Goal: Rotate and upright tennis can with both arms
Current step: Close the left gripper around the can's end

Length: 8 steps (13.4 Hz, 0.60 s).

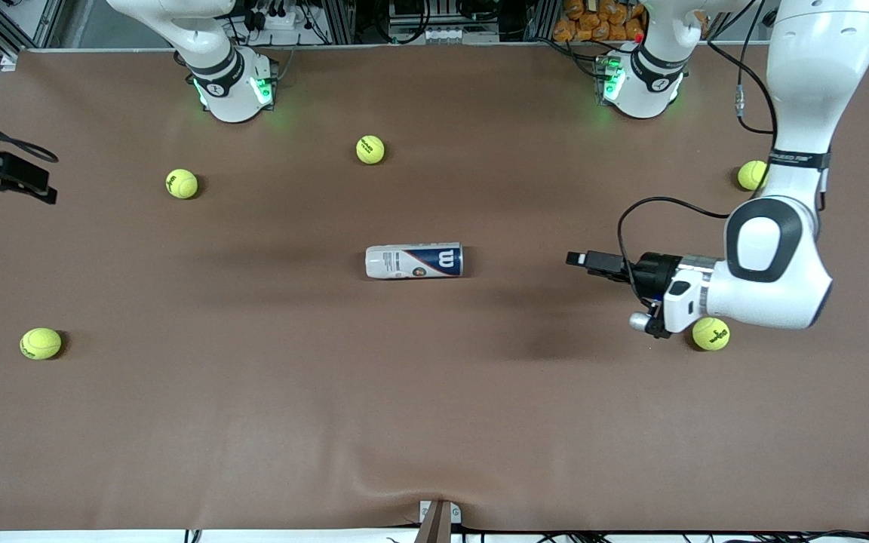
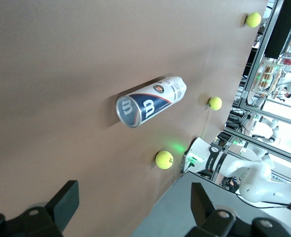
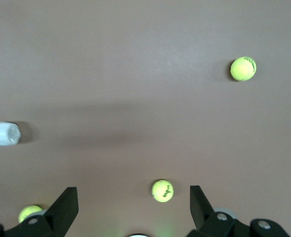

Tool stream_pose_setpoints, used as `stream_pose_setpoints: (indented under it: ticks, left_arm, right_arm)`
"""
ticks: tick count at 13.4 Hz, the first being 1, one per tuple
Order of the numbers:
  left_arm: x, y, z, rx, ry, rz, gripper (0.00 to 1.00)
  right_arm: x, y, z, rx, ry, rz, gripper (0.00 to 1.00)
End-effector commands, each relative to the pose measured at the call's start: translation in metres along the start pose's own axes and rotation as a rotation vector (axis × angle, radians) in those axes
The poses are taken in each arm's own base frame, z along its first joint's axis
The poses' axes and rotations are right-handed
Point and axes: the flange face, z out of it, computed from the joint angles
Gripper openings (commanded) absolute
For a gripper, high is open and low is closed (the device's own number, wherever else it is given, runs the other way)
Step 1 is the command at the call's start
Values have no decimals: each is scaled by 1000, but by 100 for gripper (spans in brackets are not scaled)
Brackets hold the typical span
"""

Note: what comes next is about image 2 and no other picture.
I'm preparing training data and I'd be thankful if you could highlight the brown table mat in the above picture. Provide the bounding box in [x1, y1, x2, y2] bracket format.
[0, 0, 269, 237]

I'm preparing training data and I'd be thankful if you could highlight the shelf with snack packs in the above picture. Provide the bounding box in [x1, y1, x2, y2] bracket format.
[257, 59, 284, 94]

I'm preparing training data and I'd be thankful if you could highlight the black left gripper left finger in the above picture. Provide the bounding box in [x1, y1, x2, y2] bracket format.
[0, 180, 80, 237]

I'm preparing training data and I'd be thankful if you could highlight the aluminium extrusion frame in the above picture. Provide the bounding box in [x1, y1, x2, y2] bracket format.
[224, 0, 291, 228]

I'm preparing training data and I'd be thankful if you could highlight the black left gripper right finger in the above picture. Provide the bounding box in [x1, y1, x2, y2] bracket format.
[184, 182, 291, 237]

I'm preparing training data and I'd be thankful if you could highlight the black monitor panel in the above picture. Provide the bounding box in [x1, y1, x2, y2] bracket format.
[265, 0, 291, 60]

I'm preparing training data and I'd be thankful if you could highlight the yellow-green tennis ball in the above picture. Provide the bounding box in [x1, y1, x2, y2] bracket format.
[246, 12, 262, 28]
[155, 150, 174, 170]
[208, 96, 223, 111]

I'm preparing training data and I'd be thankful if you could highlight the blue white tennis ball can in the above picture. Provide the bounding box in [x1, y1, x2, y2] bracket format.
[115, 76, 187, 129]

